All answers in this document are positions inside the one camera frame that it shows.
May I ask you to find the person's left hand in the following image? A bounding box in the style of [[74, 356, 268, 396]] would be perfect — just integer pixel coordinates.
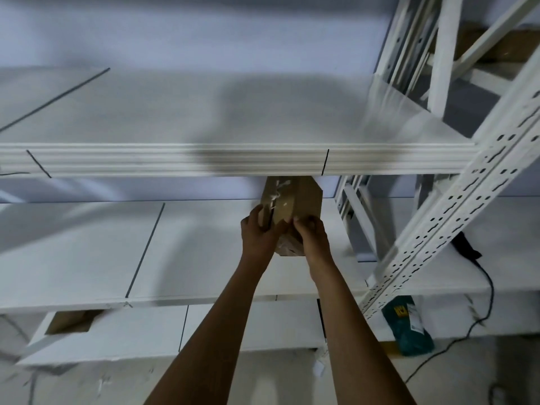
[[240, 204, 293, 276]]

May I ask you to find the person's right hand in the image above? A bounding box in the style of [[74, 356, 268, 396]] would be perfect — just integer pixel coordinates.
[[293, 215, 337, 286]]

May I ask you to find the green-taped cardboard box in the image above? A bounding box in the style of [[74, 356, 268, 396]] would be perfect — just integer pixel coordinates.
[[258, 175, 325, 258]]

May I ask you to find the white shelf with thin edge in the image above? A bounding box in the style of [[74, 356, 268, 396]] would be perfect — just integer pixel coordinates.
[[0, 197, 373, 315]]

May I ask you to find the person's right forearm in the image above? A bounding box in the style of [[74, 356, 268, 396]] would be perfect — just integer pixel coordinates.
[[309, 265, 419, 405]]

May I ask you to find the person's left forearm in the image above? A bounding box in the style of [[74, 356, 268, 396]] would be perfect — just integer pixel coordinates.
[[143, 256, 276, 405]]

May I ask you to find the white base shelf board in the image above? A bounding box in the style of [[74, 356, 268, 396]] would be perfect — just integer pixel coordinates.
[[16, 299, 335, 368]]

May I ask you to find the white neighbouring rack shelf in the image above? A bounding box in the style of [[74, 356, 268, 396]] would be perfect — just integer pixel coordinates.
[[367, 193, 540, 301]]

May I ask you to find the flat cardboard piece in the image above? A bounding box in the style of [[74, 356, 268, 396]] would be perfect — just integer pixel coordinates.
[[45, 309, 105, 335]]

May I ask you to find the teal plastic parcel bag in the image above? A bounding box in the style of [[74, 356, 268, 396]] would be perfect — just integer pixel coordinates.
[[381, 295, 436, 357]]

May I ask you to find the black power adapter with cable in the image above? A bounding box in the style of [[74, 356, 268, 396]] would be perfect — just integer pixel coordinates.
[[404, 231, 495, 385]]

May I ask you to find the white rear shelf frame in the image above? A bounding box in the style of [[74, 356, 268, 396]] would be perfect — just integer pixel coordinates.
[[335, 0, 540, 266]]

